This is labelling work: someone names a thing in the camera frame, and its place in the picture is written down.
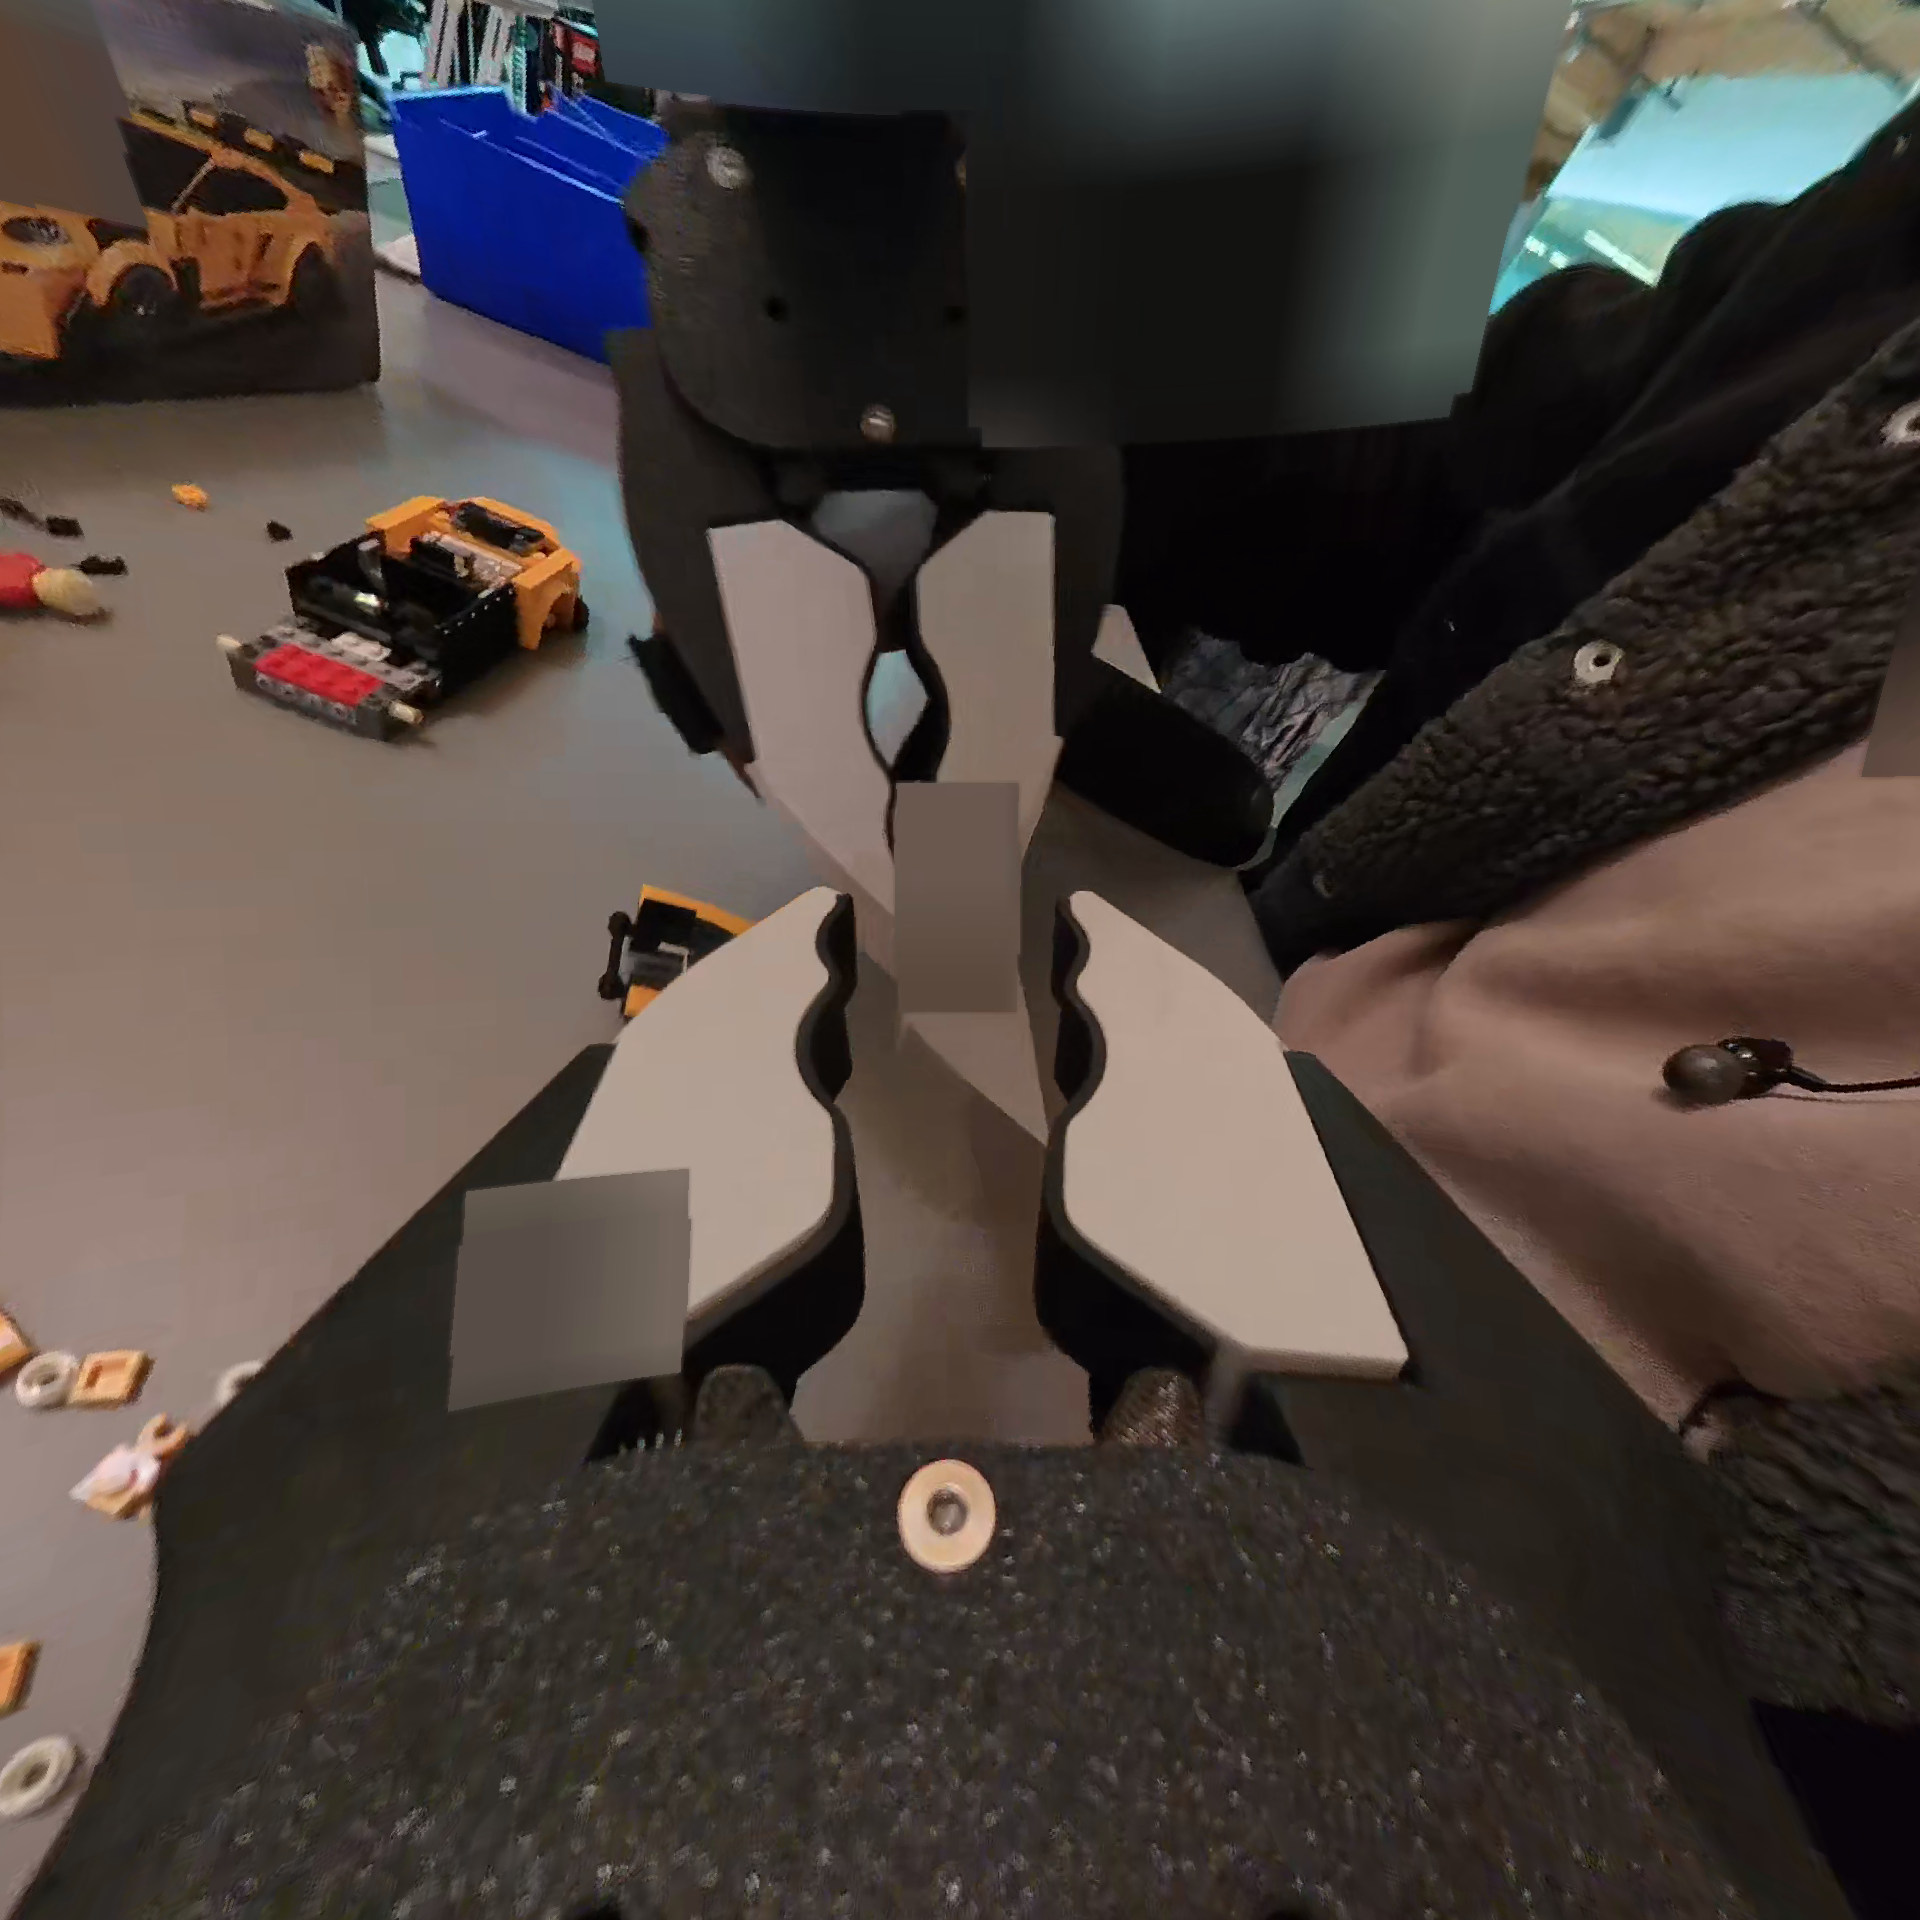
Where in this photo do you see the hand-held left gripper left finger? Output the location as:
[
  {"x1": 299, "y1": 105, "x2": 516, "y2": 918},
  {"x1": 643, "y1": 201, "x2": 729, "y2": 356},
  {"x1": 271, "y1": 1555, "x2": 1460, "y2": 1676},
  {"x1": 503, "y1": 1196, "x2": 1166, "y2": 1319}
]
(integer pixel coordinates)
[{"x1": 554, "y1": 884, "x2": 867, "y2": 1388}]

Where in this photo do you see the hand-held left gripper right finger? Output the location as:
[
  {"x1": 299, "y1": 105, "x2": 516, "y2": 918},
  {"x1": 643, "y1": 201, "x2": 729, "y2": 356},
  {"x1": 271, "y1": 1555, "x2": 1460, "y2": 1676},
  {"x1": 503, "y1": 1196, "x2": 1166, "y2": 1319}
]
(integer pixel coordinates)
[{"x1": 1036, "y1": 888, "x2": 1412, "y2": 1438}]

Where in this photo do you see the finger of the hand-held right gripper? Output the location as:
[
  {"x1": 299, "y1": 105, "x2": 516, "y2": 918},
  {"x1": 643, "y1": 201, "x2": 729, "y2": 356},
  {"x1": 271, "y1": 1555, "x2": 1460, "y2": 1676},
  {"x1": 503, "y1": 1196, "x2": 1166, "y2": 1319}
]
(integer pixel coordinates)
[
  {"x1": 706, "y1": 506, "x2": 900, "y2": 916},
  {"x1": 907, "y1": 506, "x2": 1061, "y2": 788}
]

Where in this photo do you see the orange black lego sub-assembly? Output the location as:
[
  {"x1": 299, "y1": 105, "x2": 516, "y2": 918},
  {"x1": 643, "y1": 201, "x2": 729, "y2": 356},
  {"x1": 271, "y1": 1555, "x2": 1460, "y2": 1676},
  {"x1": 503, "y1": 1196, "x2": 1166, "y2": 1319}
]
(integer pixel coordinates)
[{"x1": 597, "y1": 884, "x2": 752, "y2": 1022}]

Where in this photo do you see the person's right forearm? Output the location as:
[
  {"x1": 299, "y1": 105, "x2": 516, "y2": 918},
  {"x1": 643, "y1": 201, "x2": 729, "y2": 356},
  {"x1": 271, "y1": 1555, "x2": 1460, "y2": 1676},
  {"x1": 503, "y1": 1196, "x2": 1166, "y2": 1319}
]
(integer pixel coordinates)
[{"x1": 1057, "y1": 195, "x2": 1884, "y2": 878}]

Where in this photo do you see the partly built lego car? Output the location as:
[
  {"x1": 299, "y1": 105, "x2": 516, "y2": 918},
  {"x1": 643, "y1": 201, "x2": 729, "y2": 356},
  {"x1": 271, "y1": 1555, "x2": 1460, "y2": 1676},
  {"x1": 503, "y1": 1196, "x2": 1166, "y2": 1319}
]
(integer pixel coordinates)
[{"x1": 217, "y1": 494, "x2": 591, "y2": 744}]

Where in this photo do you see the lego set box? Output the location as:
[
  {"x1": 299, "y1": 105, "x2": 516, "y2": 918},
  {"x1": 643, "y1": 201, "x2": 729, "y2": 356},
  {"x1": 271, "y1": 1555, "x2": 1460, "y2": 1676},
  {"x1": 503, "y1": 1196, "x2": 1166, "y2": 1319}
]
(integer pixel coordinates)
[{"x1": 0, "y1": 0, "x2": 382, "y2": 410}]

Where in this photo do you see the scattered small lego pieces group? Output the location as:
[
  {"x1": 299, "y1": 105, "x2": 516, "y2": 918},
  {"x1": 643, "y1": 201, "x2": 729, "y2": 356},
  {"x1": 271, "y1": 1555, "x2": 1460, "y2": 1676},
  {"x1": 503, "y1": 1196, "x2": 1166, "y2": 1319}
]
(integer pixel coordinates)
[{"x1": 0, "y1": 1312, "x2": 265, "y2": 1824}]

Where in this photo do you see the beige hoodie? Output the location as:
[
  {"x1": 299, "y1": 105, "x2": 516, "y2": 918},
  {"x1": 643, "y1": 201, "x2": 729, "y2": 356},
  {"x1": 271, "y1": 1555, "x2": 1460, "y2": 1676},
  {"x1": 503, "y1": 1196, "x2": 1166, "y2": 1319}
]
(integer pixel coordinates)
[{"x1": 1276, "y1": 734, "x2": 1920, "y2": 1442}]

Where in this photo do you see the blue plastic bin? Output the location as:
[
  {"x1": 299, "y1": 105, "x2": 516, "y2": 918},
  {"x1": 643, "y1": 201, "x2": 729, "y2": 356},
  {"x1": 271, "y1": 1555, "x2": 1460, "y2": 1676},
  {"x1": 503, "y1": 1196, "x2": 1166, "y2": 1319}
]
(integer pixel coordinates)
[{"x1": 389, "y1": 82, "x2": 670, "y2": 364}]

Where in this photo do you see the dark fleece jacket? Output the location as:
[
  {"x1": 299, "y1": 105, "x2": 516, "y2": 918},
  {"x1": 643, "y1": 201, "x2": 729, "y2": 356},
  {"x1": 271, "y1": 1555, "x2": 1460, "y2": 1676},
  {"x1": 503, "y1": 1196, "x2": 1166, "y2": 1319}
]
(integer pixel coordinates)
[{"x1": 1253, "y1": 314, "x2": 1920, "y2": 1718}]

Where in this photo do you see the hoodie drawstring toggle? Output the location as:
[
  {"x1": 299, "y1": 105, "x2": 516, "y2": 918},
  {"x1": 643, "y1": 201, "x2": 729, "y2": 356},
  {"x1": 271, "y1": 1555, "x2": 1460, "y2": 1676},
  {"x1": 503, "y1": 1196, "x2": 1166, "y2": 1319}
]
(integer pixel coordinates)
[{"x1": 1661, "y1": 1035, "x2": 1920, "y2": 1112}]

